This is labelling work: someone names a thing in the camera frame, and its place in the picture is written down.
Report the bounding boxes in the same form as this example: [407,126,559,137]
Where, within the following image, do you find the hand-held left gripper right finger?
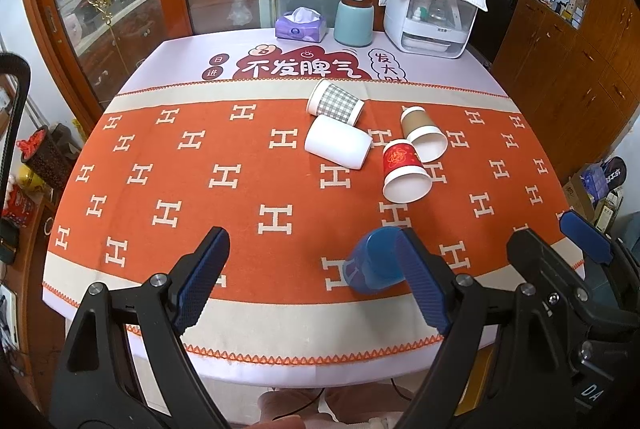
[396,228,577,429]

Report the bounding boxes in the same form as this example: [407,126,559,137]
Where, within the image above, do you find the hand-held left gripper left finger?
[50,227,231,429]

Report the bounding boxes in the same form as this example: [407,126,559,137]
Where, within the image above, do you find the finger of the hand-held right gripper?
[506,229,590,305]
[559,211,640,297]

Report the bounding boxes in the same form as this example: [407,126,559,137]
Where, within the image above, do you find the blue plastic cup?
[344,229,408,296]

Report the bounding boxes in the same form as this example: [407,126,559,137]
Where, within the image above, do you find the red paper cup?
[382,139,432,204]

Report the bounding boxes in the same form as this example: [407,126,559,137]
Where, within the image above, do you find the brown sleeved paper cup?
[400,106,448,164]

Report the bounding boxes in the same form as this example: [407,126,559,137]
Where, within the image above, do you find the plain white cup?
[304,115,373,170]

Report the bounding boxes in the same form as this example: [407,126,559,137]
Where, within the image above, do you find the grey checkered white cup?
[306,80,364,126]

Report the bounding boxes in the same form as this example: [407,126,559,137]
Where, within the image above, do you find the cardboard box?
[562,178,597,221]

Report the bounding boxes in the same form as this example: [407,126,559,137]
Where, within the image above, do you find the blue plastic bag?
[584,164,610,202]

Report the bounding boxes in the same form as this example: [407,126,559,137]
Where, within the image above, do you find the orange patterned table runner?
[42,76,586,366]

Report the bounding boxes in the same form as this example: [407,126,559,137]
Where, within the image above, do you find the wooden cabinet with shelves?
[492,0,640,182]

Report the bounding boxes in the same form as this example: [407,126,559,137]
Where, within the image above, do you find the dark woven basket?
[19,124,81,190]

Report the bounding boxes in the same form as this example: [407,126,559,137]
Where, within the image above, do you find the red snack packet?
[1,184,37,227]

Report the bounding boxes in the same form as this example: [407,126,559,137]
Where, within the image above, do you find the orange patterned tablecloth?
[42,28,587,386]

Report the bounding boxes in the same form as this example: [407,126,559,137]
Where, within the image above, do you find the white countertop appliance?
[383,0,476,60]

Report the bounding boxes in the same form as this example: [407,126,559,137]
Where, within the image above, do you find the teal canister with brown lid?
[333,0,375,48]

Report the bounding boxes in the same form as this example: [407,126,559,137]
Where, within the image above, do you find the purple tissue box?
[274,7,328,44]

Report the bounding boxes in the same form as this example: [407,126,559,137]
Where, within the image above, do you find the clear plastic bag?
[227,0,257,26]

